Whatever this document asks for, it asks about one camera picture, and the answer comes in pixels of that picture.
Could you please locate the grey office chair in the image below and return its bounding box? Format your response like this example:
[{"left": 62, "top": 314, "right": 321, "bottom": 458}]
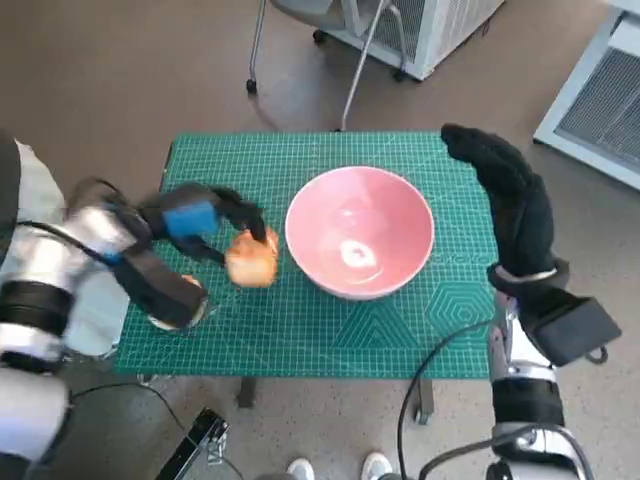
[{"left": 244, "top": 0, "right": 407, "bottom": 134}]

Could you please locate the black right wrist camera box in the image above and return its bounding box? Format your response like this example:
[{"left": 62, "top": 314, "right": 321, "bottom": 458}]
[{"left": 519, "top": 294, "right": 623, "bottom": 369}]

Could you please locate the black metal stand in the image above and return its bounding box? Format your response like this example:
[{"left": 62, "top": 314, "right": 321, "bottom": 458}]
[{"left": 159, "top": 407, "right": 232, "bottom": 480}]

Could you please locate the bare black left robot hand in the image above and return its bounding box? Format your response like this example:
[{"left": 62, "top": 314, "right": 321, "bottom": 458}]
[{"left": 138, "top": 182, "right": 271, "bottom": 266}]

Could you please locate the white cabinet with mesh panel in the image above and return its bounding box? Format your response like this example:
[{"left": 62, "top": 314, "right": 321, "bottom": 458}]
[{"left": 533, "top": 9, "right": 640, "bottom": 192}]

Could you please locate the pink bowl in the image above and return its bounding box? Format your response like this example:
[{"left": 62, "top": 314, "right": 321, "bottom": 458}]
[{"left": 284, "top": 167, "right": 435, "bottom": 301}]

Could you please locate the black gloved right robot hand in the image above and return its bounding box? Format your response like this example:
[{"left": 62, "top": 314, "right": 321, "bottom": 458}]
[{"left": 440, "top": 123, "right": 558, "bottom": 279}]

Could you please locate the long striped toy bread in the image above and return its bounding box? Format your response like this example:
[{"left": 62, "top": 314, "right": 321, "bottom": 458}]
[{"left": 224, "top": 227, "right": 281, "bottom": 289}]

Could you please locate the white shoe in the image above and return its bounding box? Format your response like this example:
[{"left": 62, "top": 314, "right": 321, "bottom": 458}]
[
  {"left": 287, "top": 457, "right": 317, "bottom": 480},
  {"left": 362, "top": 452, "right": 394, "bottom": 480}
]

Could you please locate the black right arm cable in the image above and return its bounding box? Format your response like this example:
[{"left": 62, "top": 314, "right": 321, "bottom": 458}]
[{"left": 397, "top": 319, "right": 497, "bottom": 480}]

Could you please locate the green cutting mat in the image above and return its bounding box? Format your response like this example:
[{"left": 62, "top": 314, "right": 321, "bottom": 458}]
[{"left": 113, "top": 130, "right": 502, "bottom": 380}]

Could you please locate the white louvred cabinet on casters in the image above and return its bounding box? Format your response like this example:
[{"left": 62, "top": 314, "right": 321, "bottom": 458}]
[{"left": 313, "top": 0, "right": 511, "bottom": 84}]

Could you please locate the black table leg with caster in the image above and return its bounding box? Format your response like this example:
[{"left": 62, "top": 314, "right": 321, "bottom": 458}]
[{"left": 413, "top": 378, "right": 436, "bottom": 426}]

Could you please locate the thin black floor cable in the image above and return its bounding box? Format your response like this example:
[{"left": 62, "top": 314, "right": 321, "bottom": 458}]
[{"left": 64, "top": 382, "right": 201, "bottom": 446}]

